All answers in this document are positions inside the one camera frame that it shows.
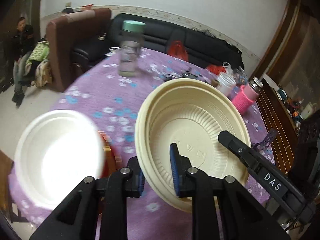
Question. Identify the wooden sideboard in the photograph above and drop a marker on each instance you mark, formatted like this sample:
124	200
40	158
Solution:
296	140

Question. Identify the white paper bowl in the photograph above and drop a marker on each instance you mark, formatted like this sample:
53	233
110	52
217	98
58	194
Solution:
55	152

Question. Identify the purple floral tablecloth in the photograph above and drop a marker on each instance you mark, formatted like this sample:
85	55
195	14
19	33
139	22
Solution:
113	102

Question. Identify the wooden chair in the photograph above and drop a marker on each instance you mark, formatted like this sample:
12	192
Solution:
6	199

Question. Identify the seated man dark jacket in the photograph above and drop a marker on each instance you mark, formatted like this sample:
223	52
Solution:
22	45

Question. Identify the pink sleeved bottle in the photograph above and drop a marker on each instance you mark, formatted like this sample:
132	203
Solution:
247	95

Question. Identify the red plastic bag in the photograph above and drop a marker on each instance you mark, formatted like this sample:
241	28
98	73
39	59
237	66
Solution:
178	51

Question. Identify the black leather sofa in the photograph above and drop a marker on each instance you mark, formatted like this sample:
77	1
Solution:
202	49

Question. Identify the green patterned cushion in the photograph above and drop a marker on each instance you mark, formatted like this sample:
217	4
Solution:
40	52

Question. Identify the glass jar green lid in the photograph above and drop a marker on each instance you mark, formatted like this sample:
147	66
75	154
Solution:
130	46

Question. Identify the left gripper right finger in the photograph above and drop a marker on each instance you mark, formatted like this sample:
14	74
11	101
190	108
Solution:
221	208

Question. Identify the white plastic cup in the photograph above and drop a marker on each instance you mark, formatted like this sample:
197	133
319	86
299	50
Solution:
226	83

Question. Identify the cream plastic bowl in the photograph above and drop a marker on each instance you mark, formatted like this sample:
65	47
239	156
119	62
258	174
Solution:
191	114

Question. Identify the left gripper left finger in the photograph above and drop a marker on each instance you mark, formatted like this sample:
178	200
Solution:
95	207

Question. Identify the brown armchair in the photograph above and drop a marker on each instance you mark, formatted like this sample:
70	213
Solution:
66	31

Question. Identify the red plastic flower plate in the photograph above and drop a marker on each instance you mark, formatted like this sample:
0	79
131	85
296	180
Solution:
112	160

